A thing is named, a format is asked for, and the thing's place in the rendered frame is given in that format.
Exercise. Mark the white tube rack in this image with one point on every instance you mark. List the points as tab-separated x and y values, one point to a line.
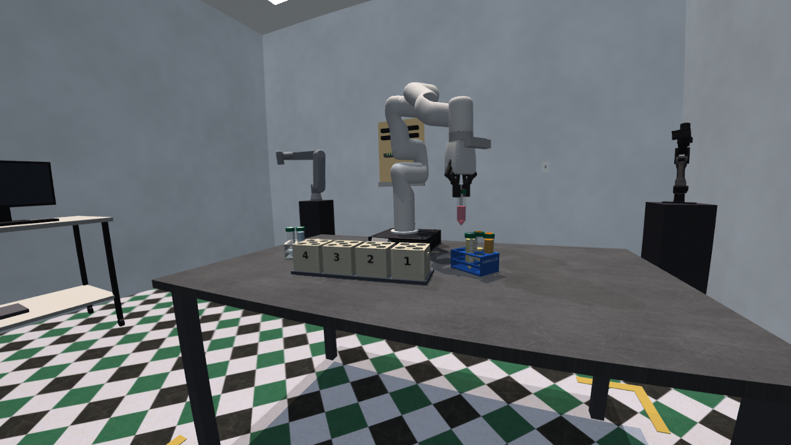
286	252

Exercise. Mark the blue tube rack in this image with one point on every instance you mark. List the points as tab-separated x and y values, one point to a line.
489	262

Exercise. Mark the centrifuge tube with pink liquid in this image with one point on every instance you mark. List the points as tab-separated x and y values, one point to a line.
461	207

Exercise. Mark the clear tube with dark green cap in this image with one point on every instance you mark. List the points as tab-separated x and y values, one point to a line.
290	238

